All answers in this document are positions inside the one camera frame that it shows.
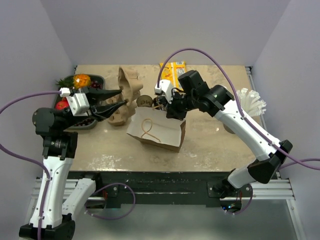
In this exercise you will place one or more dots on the aluminium frame rail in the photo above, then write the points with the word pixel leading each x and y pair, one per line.
pixel 276 189

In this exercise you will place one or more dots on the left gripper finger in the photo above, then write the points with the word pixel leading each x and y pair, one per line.
pixel 98 95
pixel 103 112

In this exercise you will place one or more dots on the yellow snack bag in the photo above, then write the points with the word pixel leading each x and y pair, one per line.
pixel 172 71

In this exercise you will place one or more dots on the cardboard cup carrier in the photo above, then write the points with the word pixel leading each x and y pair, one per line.
pixel 130 85
pixel 121 115

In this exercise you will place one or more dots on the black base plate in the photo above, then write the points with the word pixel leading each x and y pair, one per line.
pixel 155 188

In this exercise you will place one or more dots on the brown paper bag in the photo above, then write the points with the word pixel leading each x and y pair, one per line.
pixel 151 126

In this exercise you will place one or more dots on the orange toy pineapple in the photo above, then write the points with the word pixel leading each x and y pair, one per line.
pixel 81 81

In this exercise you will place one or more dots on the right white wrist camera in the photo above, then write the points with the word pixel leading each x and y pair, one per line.
pixel 164 88

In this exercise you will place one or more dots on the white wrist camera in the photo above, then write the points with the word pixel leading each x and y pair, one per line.
pixel 78 102
pixel 164 88

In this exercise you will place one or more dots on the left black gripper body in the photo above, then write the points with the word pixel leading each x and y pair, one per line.
pixel 70 119

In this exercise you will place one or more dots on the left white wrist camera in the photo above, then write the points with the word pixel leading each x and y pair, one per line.
pixel 78 102

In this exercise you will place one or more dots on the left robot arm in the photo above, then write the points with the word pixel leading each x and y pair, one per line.
pixel 54 218

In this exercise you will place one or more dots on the purple grapes bunch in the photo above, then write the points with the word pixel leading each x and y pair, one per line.
pixel 97 83

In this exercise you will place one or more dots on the black fruit tray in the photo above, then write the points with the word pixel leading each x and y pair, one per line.
pixel 68 82

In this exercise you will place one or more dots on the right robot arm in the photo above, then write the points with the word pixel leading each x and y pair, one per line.
pixel 218 102

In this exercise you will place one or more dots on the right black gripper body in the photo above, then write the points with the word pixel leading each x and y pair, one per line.
pixel 180 104

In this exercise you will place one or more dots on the red apple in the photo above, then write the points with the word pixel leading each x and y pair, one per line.
pixel 61 105

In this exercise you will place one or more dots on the grey straw holder cup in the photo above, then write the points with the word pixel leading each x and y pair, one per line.
pixel 228 129

